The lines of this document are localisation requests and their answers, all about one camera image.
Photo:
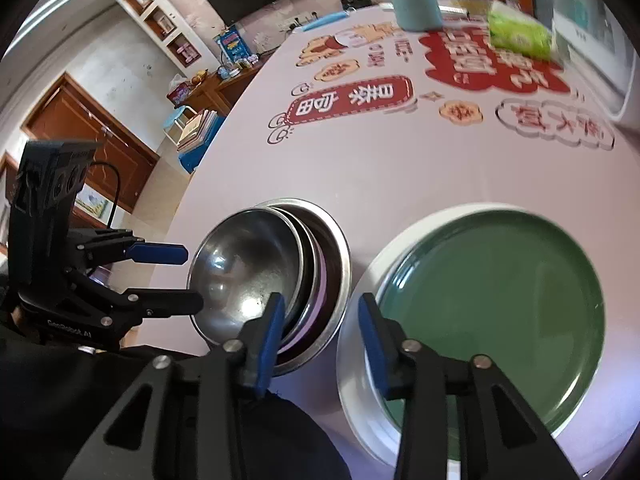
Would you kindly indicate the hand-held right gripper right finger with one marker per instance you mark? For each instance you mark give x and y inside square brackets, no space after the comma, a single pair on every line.
[372,345]

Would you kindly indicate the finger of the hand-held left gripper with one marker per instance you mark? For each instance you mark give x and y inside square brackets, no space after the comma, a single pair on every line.
[160,302]
[160,253]

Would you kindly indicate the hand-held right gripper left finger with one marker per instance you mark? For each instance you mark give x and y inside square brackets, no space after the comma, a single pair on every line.
[270,340]

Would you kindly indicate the white plate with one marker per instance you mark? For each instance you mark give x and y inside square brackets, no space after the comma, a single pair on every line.
[357,375]

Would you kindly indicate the pink steel bowl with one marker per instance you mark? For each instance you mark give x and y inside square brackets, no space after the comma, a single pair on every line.
[317,305]

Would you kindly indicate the large steel bowl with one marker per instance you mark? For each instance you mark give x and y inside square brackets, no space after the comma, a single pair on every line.
[340,280]

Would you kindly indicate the small steel bowl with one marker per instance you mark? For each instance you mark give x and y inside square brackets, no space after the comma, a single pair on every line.
[240,270]

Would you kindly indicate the green plate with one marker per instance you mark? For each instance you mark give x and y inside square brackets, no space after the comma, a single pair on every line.
[490,310]

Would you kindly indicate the blue stool with books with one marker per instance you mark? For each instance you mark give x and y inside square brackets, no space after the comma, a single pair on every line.
[200,157]

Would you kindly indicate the stack of books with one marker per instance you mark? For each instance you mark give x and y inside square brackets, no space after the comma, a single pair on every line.
[197,127]

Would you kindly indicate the brown wooden door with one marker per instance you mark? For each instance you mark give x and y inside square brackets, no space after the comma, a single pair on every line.
[85,130]

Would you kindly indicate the blue round stool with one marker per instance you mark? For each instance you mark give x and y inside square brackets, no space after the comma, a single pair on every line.
[175,117]

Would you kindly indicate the red tissue box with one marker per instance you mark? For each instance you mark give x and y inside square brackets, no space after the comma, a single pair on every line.
[180,92]

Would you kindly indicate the wooden cabinet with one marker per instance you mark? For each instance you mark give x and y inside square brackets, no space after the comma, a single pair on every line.
[225,87]

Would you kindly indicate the printed pink tablecloth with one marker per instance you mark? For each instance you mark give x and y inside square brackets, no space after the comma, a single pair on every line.
[375,160]

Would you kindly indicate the blue toy box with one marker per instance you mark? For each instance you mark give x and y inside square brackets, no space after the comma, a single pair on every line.
[232,46]

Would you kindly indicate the blue face mask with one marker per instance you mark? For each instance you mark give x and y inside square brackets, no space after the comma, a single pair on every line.
[325,20]

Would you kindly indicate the black heater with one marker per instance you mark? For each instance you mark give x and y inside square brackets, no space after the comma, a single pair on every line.
[356,1]

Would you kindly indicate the blue canister with brown lid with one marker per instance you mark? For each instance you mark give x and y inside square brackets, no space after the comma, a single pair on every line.
[415,5]

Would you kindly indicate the green tissue pack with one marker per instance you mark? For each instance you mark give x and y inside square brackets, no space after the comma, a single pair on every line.
[520,32]

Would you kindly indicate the white countertop appliance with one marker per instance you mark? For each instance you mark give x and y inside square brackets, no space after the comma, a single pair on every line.
[595,35]

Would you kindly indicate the wall poster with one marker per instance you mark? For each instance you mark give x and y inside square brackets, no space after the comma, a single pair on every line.
[95,202]

